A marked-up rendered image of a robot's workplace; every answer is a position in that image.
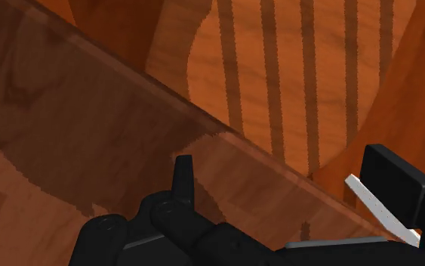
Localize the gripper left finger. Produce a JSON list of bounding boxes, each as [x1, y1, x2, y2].
[[68, 154, 217, 266]]

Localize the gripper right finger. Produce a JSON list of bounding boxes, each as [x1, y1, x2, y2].
[[359, 143, 425, 266]]

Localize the white flat strip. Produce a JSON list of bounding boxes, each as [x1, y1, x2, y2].
[[344, 173, 422, 249]]

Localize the wooden spindle-back chair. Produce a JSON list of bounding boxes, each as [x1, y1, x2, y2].
[[35, 0, 425, 237]]

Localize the brown wooden table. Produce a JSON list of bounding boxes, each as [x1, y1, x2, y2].
[[0, 0, 401, 266]]

